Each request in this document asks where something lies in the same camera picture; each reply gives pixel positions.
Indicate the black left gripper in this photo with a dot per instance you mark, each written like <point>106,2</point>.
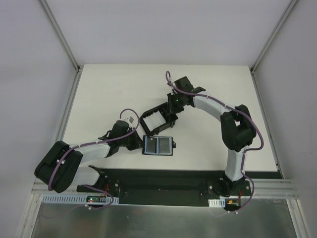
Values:
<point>136,144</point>

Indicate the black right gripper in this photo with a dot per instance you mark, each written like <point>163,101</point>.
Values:
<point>172,108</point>

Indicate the black plastic card tray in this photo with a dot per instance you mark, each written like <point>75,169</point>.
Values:
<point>162,109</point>

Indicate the black leather card holder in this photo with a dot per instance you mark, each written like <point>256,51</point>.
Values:
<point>172,146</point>

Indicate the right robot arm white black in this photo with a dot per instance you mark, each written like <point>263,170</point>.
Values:
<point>237,132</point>

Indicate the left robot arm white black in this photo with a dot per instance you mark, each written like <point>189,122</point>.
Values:
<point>60,168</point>

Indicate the white cards in tray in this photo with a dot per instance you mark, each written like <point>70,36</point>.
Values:
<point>154,120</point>

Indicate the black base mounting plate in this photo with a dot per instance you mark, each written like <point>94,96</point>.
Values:
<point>159,187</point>

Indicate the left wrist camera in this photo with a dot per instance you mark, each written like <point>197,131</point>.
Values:
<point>129,120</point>

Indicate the left white cable duct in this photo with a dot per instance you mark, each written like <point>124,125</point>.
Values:
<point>79,199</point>

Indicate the white cable duct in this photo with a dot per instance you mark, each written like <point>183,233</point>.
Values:
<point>79,199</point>
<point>217,203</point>

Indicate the right white cable duct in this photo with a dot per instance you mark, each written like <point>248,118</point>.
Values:
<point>217,203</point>

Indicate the aluminium front frame rail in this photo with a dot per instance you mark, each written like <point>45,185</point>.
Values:
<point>264,188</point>

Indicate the left aluminium frame post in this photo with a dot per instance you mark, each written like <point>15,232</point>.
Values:
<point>59,34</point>

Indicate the aluminium frame post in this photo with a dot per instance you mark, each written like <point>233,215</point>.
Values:
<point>274,34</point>
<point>59,34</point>

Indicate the right aluminium frame post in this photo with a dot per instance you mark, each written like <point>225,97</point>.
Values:
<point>274,34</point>

